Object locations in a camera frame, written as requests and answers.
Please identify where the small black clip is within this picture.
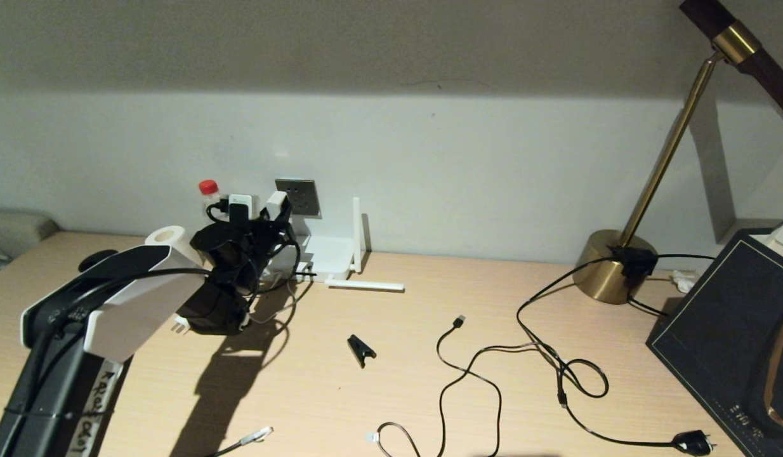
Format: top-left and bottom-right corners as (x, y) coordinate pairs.
(347, 334), (378, 369)

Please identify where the grey cushion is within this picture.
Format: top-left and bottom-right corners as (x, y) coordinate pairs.
(0, 206), (59, 280)

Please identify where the black robot harness cable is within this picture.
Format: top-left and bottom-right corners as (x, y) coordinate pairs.
(33, 198), (303, 331)

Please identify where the grey wall socket plate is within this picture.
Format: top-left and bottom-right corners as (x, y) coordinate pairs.
(275, 179), (320, 218)

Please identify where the clear red-label water bottle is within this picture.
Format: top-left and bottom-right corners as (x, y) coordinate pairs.
(199, 180), (222, 213)

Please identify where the white box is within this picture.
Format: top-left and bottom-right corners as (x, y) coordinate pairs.
(750, 223), (783, 267)

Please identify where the black desk grommet cap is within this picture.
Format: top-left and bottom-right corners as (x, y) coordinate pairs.
(79, 250), (119, 272)

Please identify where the white router with antennas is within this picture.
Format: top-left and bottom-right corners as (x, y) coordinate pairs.
(290, 197), (406, 293)

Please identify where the black lamp power cord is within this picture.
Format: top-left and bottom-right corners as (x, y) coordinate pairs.
(517, 253), (717, 456)

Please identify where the black box with bag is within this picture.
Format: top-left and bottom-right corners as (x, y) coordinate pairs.
(645, 219), (783, 457)

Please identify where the white power adapter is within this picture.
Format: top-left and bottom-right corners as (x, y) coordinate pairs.
(265, 192), (291, 223)

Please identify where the white adapter cable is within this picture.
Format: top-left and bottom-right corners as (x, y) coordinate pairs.
(249, 267), (303, 326)

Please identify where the brass desk lamp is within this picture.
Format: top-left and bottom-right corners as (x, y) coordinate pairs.
(572, 0), (783, 305)

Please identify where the white toilet paper roll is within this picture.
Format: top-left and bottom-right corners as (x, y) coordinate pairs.
(145, 226), (205, 267)

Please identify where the black USB charging cable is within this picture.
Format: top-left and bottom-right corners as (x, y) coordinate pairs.
(366, 315), (570, 457)

